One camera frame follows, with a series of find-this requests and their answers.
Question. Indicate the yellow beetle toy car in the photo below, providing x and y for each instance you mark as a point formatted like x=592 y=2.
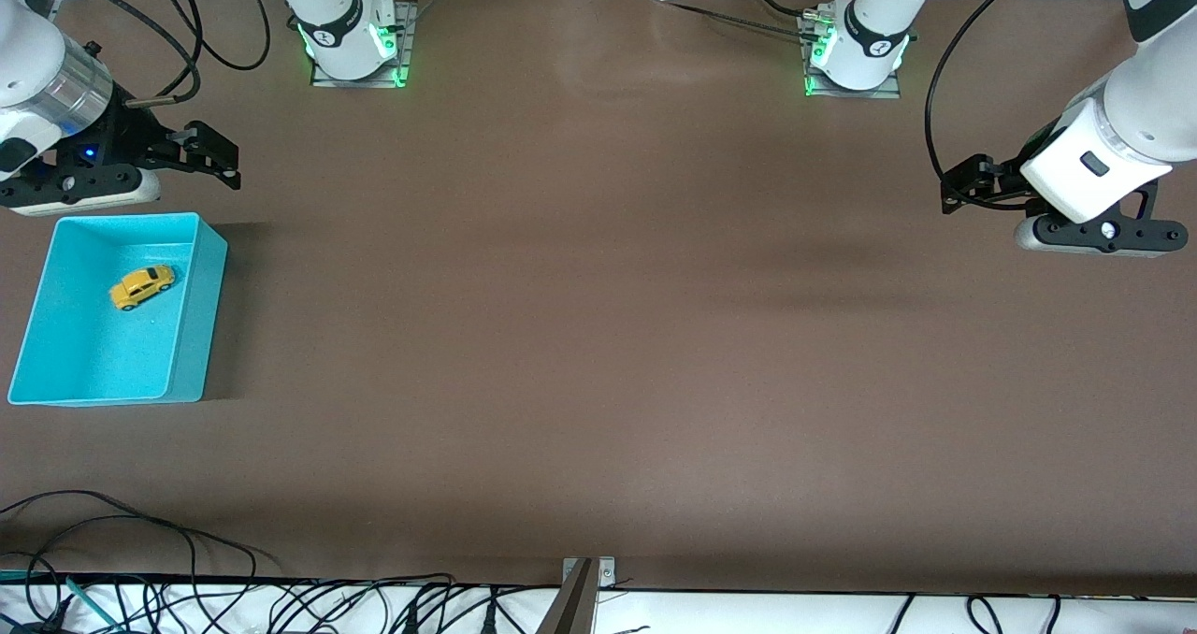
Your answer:
x=142 y=287

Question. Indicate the turquoise plastic bin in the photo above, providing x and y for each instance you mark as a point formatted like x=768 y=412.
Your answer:
x=103 y=353

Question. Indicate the white ledge board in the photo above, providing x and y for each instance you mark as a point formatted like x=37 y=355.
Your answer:
x=748 y=617

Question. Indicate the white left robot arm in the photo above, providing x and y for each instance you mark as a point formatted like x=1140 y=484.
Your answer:
x=874 y=36

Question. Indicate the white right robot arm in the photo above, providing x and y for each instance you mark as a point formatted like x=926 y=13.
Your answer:
x=28 y=45

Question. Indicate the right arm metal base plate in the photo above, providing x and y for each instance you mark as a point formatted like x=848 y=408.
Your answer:
x=407 y=31

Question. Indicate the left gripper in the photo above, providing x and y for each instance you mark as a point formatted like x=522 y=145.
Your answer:
x=1001 y=182

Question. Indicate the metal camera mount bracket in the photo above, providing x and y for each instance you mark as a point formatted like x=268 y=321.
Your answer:
x=572 y=606

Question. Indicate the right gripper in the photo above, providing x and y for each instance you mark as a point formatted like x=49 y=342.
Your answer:
x=120 y=136

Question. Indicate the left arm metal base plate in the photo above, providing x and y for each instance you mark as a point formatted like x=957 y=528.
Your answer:
x=860 y=93

